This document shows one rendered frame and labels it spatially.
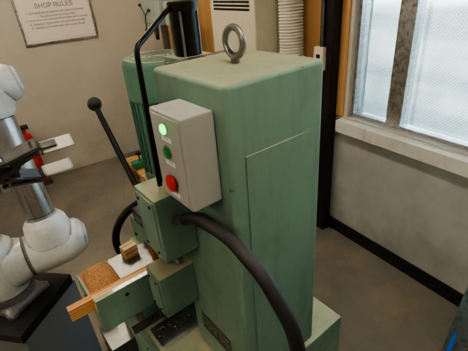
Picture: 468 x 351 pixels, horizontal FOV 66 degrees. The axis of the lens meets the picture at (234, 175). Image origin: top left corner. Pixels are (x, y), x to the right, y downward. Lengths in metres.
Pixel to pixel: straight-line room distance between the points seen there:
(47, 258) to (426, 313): 1.88
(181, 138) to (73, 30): 3.41
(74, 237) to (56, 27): 2.67
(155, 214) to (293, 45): 1.79
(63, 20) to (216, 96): 3.40
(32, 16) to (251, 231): 3.41
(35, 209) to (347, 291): 1.69
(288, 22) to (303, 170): 1.69
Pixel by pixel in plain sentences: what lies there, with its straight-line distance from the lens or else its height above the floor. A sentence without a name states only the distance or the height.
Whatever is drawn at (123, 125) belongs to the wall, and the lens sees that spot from 4.18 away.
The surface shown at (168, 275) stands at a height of 1.08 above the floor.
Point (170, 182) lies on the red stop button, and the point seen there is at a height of 1.37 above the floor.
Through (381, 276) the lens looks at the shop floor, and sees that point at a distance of 2.45.
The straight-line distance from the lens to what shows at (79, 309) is 1.08.
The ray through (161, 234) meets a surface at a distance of 0.73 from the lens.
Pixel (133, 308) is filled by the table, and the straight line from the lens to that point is 1.11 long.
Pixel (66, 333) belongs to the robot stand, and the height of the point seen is 0.44.
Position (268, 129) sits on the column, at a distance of 0.60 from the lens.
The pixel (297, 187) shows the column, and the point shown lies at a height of 1.29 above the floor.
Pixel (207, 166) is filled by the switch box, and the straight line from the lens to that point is 0.58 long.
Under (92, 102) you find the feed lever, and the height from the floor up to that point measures 1.41.
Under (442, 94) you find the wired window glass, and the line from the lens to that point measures 2.05.
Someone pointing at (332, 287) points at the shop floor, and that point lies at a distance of 2.32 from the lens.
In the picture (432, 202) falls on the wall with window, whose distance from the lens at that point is 2.17.
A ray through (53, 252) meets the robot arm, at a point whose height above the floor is 0.82.
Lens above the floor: 1.65
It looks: 29 degrees down
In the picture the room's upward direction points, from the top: 5 degrees counter-clockwise
